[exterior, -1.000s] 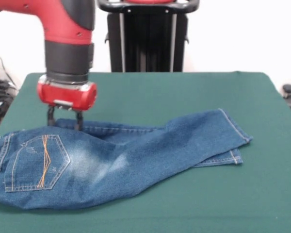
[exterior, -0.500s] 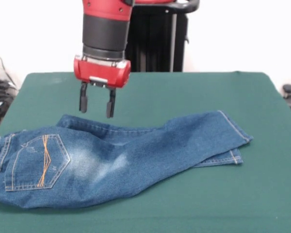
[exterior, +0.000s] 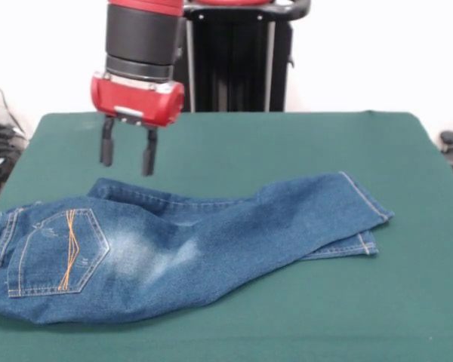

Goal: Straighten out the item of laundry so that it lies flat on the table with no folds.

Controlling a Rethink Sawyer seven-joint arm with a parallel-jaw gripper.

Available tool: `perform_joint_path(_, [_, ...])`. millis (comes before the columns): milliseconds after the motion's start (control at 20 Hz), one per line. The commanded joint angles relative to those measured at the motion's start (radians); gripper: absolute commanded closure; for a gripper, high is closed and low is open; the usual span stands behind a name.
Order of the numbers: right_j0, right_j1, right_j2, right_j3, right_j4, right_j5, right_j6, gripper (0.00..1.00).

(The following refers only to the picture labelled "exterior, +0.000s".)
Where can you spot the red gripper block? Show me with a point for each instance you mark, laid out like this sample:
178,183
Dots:
136,100

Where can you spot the blue denim jeans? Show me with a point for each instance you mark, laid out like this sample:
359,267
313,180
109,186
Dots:
211,245

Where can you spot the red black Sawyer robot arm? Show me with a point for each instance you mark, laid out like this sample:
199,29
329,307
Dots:
143,34

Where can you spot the dark green table cloth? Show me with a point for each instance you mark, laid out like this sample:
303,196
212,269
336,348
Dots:
287,320

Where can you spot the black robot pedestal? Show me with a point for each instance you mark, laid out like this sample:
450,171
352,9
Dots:
241,64

